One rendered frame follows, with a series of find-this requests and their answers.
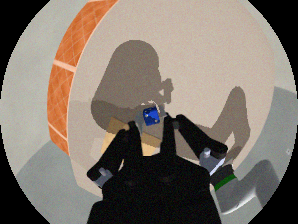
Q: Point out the tan square mat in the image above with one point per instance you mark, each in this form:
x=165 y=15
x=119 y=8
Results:
x=149 y=142

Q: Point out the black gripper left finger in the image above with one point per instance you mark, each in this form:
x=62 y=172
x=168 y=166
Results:
x=111 y=160

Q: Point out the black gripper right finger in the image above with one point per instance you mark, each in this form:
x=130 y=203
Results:
x=212 y=153

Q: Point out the blue die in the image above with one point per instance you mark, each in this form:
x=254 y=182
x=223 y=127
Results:
x=151 y=116

